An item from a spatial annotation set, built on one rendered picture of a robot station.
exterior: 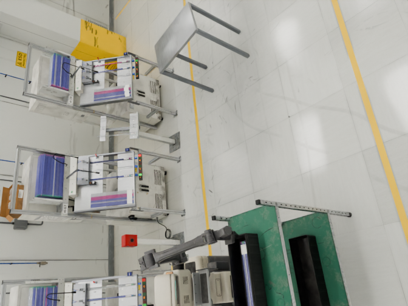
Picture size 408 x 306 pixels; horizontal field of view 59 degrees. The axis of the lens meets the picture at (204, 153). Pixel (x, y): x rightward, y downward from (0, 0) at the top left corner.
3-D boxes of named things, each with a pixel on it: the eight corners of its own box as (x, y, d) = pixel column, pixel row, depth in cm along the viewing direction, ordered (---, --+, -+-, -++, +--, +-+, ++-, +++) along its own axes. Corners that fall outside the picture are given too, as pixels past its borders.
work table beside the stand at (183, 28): (249, 56, 416) (195, 29, 367) (212, 93, 459) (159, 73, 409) (240, 30, 438) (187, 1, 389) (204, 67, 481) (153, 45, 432)
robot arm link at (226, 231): (202, 231, 216) (207, 245, 213) (214, 224, 208) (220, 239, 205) (216, 228, 224) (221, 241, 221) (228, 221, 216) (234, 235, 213)
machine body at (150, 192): (167, 167, 508) (128, 160, 470) (170, 216, 481) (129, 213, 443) (143, 181, 552) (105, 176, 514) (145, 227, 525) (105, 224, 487)
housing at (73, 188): (81, 159, 448) (77, 155, 435) (79, 198, 429) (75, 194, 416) (74, 160, 448) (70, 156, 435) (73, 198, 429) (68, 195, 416)
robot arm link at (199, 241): (145, 252, 220) (150, 271, 216) (142, 252, 214) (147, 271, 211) (210, 227, 219) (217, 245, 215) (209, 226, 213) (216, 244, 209)
